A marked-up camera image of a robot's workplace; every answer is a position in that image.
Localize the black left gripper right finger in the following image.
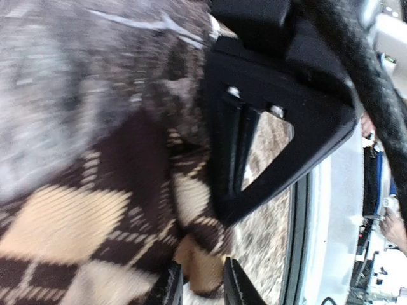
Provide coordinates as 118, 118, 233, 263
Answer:
223, 257, 266, 305

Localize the brown argyle sock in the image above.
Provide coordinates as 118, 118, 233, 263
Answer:
1, 113, 233, 304

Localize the black front table rail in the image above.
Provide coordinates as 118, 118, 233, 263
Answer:
280, 175, 311, 304

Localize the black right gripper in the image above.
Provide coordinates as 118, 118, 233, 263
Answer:
204, 1, 355, 226

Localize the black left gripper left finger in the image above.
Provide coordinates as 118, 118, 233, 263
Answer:
152, 262, 184, 305

